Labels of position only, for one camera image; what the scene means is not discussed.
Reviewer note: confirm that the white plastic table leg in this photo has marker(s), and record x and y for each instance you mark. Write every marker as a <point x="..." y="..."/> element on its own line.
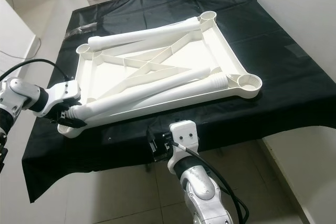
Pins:
<point x="142" y="34"/>
<point x="181" y="77"/>
<point x="152" y="94"/>

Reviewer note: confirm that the white plastic children table top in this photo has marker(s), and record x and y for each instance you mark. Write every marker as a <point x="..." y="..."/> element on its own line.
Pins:
<point x="110" y="74"/>

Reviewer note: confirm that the black table cloth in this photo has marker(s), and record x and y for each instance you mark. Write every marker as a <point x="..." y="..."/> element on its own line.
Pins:
<point x="110" y="153"/>

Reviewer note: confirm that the clear adhesive tape patch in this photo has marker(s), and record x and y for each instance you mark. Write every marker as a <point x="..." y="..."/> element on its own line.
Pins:
<point x="81" y="30"/>

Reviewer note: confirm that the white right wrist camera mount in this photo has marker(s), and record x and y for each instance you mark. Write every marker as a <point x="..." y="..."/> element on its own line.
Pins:
<point x="184" y="140"/>

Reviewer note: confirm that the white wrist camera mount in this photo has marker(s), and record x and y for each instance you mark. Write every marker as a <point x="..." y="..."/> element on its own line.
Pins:
<point x="64" y="92"/>
<point x="184" y="140"/>

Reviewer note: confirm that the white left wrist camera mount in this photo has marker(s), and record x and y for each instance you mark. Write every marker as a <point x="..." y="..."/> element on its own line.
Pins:
<point x="64" y="92"/>

